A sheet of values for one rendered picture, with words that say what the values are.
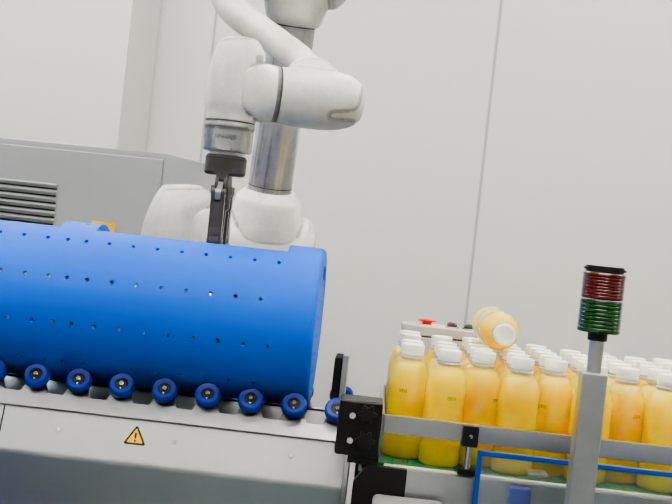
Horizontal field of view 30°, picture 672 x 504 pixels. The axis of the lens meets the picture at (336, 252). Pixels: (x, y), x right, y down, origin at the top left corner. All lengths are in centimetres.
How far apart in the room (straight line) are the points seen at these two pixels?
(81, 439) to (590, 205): 300
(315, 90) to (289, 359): 49
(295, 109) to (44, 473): 77
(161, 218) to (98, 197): 112
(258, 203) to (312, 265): 65
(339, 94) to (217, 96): 22
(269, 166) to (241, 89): 58
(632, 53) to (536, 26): 38
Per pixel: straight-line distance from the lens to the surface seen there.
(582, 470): 190
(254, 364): 212
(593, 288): 187
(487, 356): 211
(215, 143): 221
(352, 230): 492
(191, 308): 211
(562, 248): 481
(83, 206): 389
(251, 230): 277
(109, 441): 217
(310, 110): 223
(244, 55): 222
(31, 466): 221
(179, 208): 276
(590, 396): 189
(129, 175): 384
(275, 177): 278
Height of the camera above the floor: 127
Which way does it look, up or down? 1 degrees down
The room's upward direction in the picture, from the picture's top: 6 degrees clockwise
